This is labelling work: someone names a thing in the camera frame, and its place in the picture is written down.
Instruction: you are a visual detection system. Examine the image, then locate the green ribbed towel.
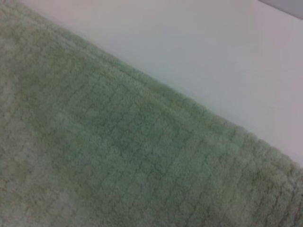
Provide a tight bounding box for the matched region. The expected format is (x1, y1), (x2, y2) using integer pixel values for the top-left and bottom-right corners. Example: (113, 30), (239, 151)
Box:
(0, 1), (303, 227)

